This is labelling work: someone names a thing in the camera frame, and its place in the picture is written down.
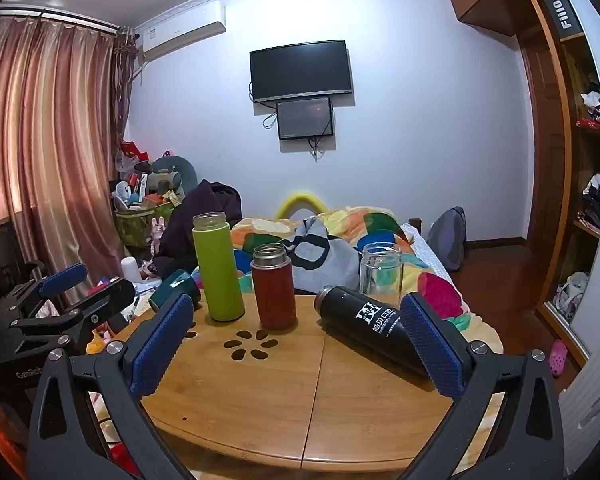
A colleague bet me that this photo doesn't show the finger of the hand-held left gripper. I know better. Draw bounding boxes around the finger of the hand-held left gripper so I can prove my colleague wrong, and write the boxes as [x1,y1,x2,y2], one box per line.
[0,264,89,313]
[9,277,137,338]

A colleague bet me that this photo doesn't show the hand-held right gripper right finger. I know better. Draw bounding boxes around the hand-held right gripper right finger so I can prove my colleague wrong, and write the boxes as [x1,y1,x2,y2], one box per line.
[397,291,565,480]

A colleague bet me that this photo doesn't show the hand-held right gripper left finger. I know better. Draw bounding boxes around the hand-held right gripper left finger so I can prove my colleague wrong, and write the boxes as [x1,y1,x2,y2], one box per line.
[26,291,196,480]

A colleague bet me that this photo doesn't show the black vacuum cup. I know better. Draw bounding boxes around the black vacuum cup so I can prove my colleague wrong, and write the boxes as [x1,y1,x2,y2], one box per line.
[314,285,442,380]

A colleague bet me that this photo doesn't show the dark green cup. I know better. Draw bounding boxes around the dark green cup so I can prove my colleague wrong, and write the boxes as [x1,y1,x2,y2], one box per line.
[148,269,203,313]

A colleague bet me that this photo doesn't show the clear glass cup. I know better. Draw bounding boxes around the clear glass cup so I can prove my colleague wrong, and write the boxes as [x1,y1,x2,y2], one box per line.
[360,241,405,302]

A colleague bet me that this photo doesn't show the green vacuum cup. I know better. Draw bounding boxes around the green vacuum cup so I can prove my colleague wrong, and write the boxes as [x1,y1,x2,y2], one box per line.
[192,212,246,322]

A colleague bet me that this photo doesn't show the red vacuum cup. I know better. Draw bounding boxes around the red vacuum cup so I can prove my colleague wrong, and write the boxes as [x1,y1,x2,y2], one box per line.
[250,243,298,331]

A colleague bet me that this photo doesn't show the black mesh chair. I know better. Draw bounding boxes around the black mesh chair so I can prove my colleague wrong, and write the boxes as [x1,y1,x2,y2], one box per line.
[0,200,47,311]

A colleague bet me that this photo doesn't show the green storage basket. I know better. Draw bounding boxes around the green storage basket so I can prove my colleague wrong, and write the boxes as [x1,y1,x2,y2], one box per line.
[114,204,177,249]

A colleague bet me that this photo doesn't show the pink bunny toy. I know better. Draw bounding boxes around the pink bunny toy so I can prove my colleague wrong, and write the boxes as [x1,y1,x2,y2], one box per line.
[150,216,167,257]

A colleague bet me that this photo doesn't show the grey backpack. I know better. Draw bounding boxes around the grey backpack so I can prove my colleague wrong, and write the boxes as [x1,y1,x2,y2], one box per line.
[426,206,468,272]

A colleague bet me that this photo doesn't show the black coat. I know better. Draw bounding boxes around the black coat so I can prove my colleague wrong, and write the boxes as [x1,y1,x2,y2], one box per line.
[156,179,244,282]

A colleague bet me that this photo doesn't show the pink slipper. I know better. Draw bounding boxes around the pink slipper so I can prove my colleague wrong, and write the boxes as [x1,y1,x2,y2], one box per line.
[549,339,569,379]

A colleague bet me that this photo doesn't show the round wooden table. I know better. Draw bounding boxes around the round wooden table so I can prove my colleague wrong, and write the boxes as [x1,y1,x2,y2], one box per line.
[92,287,506,473]

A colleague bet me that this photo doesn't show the pink curtain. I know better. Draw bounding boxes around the pink curtain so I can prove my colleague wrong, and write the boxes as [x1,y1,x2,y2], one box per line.
[0,10,127,311]

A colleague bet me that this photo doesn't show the colourful printed blanket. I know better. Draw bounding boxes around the colourful printed blanket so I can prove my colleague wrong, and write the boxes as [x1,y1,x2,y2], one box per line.
[190,205,504,358]

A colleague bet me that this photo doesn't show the grey cloth with black rings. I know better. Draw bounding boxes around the grey cloth with black rings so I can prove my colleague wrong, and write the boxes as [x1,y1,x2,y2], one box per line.
[279,216,365,295]

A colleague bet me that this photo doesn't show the grey green plush toy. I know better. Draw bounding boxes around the grey green plush toy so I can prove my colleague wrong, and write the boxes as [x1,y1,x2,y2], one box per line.
[147,155,199,200]

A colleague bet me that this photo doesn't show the red bag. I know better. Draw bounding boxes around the red bag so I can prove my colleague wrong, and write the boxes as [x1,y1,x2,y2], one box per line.
[120,140,149,162]

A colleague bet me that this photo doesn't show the grey bag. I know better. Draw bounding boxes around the grey bag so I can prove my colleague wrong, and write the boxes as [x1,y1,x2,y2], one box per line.
[552,271,589,317]

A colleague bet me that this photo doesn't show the yellow foam tube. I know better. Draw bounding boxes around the yellow foam tube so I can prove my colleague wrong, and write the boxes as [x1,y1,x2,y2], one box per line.
[275,191,334,222]

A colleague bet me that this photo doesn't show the brown patterned curtain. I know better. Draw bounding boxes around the brown patterned curtain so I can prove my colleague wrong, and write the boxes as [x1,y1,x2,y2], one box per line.
[111,27,140,148]

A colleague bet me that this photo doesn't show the wooden wardrobe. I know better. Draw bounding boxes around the wooden wardrobe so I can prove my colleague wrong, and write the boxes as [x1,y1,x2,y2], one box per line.
[442,0,600,361]

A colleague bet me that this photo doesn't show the small black monitor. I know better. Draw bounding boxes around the small black monitor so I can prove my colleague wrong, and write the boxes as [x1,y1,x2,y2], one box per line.
[276,96,335,141]

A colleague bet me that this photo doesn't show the white air conditioner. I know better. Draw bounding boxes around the white air conditioner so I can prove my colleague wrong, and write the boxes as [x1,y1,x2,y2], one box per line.
[139,1,228,62]

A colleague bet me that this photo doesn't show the black box with white print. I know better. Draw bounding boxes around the black box with white print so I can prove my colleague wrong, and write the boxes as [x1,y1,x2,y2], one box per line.
[546,0,584,42]

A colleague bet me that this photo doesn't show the black wall television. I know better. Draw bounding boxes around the black wall television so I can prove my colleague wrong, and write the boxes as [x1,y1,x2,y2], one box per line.
[249,39,354,103]

